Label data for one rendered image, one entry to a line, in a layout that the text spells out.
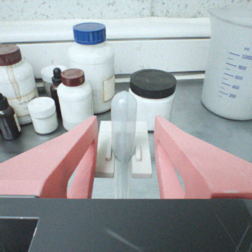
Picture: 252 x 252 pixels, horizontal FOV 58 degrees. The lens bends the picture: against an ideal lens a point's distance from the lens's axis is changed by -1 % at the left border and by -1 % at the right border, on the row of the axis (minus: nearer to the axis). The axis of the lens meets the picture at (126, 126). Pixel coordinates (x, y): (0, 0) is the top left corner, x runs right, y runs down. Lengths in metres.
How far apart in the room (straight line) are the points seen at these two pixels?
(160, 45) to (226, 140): 0.22
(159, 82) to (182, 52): 0.17
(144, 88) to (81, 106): 0.09
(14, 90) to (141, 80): 0.18
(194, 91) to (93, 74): 0.21
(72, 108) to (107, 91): 0.07
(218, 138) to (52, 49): 0.32
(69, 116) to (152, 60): 0.22
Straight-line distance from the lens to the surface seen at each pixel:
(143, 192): 0.27
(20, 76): 0.35
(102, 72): 0.35
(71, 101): 0.31
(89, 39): 0.34
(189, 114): 0.40
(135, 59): 0.46
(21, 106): 0.37
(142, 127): 0.15
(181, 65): 0.50
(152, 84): 0.32
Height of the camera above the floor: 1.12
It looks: 38 degrees down
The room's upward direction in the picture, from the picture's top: 2 degrees clockwise
